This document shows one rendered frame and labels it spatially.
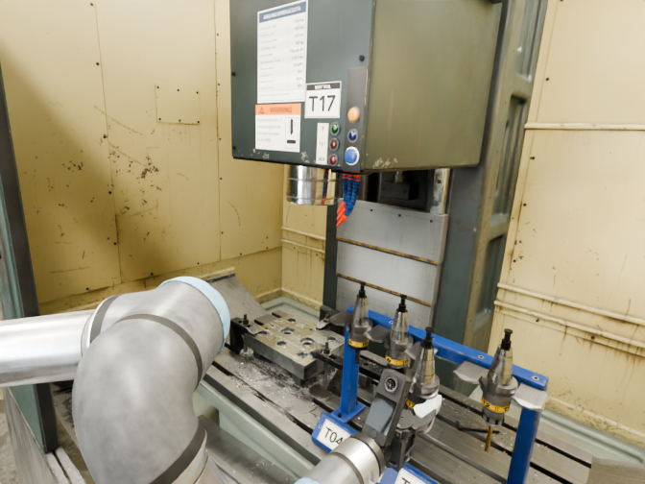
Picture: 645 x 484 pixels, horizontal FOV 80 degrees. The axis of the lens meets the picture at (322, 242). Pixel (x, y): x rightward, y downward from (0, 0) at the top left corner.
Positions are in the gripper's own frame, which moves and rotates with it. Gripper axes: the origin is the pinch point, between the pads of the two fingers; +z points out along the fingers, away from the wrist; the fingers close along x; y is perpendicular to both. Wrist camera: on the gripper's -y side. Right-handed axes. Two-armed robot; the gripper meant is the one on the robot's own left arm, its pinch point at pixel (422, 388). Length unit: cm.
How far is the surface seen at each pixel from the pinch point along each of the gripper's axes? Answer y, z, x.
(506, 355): -8.6, 8.3, 11.4
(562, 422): 61, 99, 17
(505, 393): -2.0, 6.9, 12.8
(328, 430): 25.8, 1.2, -23.6
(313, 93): -55, 3, -34
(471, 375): -1.9, 7.9, 6.2
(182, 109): -53, 39, -153
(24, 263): -14, -43, -83
